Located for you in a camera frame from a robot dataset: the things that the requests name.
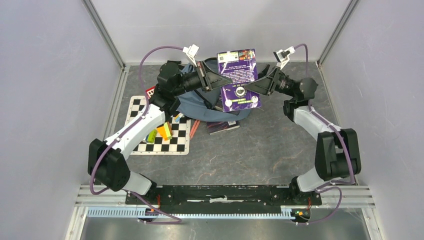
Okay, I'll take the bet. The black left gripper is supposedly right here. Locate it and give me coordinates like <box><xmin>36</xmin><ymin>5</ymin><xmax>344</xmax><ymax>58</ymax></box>
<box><xmin>172</xmin><ymin>60</ymin><xmax>233</xmax><ymax>97</ymax></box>

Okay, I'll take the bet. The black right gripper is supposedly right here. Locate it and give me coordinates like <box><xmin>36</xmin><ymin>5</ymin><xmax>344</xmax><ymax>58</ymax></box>
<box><xmin>241</xmin><ymin>64</ymin><xmax>296</xmax><ymax>98</ymax></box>

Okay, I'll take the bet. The blue student backpack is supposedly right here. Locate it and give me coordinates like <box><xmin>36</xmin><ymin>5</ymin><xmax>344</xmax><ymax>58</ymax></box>
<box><xmin>167</xmin><ymin>57</ymin><xmax>253</xmax><ymax>123</ymax></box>

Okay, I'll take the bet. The purple paperback book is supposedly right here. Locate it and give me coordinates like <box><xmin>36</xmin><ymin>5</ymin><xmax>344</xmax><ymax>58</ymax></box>
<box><xmin>217</xmin><ymin>48</ymin><xmax>262</xmax><ymax>112</ymax></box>

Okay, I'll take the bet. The dark book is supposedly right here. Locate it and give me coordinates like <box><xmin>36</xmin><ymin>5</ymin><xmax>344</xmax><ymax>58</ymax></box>
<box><xmin>206</xmin><ymin>121</ymin><xmax>240</xmax><ymax>135</ymax></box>

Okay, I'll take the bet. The orange pencil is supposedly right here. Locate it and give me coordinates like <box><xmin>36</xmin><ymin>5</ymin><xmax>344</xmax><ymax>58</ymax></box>
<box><xmin>189</xmin><ymin>120</ymin><xmax>198</xmax><ymax>139</ymax></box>
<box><xmin>190</xmin><ymin>120</ymin><xmax>201</xmax><ymax>138</ymax></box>

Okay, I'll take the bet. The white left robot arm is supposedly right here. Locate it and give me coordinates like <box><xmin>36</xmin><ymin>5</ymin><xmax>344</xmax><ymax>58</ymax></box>
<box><xmin>87</xmin><ymin>61</ymin><xmax>232</xmax><ymax>204</ymax></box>

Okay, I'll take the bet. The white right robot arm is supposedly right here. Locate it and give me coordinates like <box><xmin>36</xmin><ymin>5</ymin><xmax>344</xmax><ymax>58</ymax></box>
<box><xmin>245</xmin><ymin>66</ymin><xmax>362</xmax><ymax>204</ymax></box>

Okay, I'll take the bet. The blue tipped white marker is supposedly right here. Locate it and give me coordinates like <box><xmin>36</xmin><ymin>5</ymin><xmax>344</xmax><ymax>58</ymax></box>
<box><xmin>174</xmin><ymin>113</ymin><xmax>184</xmax><ymax>123</ymax></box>

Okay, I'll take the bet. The red white toy block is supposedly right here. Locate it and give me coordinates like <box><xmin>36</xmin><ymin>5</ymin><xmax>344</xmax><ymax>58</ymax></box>
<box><xmin>145</xmin><ymin>86</ymin><xmax>155</xmax><ymax>99</ymax></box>

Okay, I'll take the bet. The orange yellow toy block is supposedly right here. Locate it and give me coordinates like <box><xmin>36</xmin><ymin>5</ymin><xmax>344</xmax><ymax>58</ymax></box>
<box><xmin>156</xmin><ymin>121</ymin><xmax>173</xmax><ymax>141</ymax></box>

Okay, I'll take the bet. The black white chessboard mat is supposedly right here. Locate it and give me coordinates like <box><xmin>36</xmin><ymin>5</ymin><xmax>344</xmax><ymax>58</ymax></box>
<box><xmin>125</xmin><ymin>95</ymin><xmax>191</xmax><ymax>155</ymax></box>

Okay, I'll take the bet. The green toy block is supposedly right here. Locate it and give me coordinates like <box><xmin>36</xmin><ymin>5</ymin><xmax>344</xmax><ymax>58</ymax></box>
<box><xmin>145</xmin><ymin>129</ymin><xmax>158</xmax><ymax>144</ymax></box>

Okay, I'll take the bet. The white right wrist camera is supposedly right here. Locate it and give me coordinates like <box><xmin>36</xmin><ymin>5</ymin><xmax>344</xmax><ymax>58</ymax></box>
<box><xmin>273</xmin><ymin>46</ymin><xmax>296</xmax><ymax>70</ymax></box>

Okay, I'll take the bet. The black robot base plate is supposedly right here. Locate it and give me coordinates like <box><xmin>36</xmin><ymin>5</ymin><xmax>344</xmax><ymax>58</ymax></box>
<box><xmin>143</xmin><ymin>184</ymin><xmax>322</xmax><ymax>214</ymax></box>

